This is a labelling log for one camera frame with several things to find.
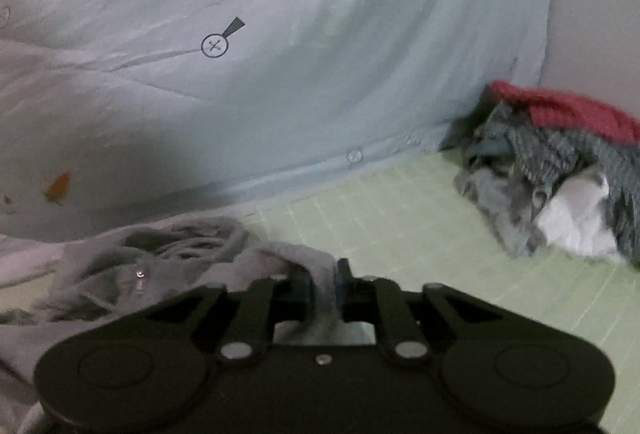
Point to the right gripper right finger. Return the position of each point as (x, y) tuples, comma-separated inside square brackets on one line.
[(383, 305)]

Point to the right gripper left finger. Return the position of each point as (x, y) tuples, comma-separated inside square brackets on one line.
[(257, 311)]

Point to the grey zip hoodie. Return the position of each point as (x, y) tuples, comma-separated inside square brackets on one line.
[(117, 274)]

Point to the green grid-pattern mat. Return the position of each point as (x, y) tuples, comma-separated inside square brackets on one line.
[(407, 222)]

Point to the small grey garment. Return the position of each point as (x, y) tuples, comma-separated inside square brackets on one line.
[(510, 203)]

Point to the blue plaid shirt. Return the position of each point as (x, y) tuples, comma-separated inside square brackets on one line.
[(548, 156)]

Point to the white garment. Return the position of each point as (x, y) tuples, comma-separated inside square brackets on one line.
[(574, 219)]

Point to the red knitted garment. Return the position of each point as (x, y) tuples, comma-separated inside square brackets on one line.
[(569, 111)]

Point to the light blue carrot-print sheet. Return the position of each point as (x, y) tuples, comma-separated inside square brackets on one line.
[(116, 111)]

